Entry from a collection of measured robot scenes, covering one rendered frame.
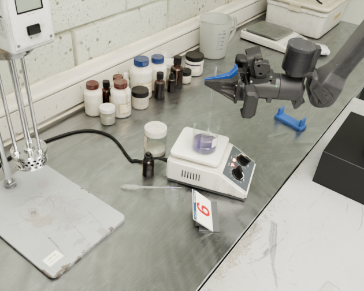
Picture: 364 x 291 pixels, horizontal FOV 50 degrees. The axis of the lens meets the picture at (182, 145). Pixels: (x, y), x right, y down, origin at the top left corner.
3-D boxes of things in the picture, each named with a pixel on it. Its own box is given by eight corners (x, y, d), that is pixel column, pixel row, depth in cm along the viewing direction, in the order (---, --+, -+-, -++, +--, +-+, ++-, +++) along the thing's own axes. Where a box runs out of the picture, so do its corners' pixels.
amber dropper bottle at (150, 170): (156, 173, 98) (157, 151, 94) (148, 179, 96) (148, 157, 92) (147, 168, 100) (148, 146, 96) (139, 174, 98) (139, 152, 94)
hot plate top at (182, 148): (229, 140, 99) (230, 137, 98) (218, 168, 89) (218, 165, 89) (184, 129, 101) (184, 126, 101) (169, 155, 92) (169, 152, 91)
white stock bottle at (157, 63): (169, 86, 135) (170, 55, 128) (160, 94, 130) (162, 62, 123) (152, 81, 137) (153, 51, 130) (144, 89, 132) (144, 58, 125)
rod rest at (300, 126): (306, 127, 120) (309, 118, 118) (300, 131, 118) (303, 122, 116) (279, 114, 125) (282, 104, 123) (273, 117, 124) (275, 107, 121)
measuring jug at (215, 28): (223, 44, 168) (227, 8, 159) (242, 55, 160) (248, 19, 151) (187, 51, 159) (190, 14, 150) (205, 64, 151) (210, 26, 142)
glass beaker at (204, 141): (216, 143, 96) (221, 114, 91) (216, 159, 91) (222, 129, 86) (188, 140, 96) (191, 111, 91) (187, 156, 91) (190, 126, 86)
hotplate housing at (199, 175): (254, 170, 102) (260, 145, 97) (244, 203, 92) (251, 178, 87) (174, 149, 107) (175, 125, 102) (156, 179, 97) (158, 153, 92)
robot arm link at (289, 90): (299, 98, 90) (310, 63, 84) (304, 113, 86) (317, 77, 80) (269, 96, 90) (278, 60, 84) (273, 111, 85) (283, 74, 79)
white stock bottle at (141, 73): (125, 96, 128) (125, 59, 120) (138, 87, 133) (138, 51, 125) (144, 103, 125) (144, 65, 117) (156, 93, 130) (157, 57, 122)
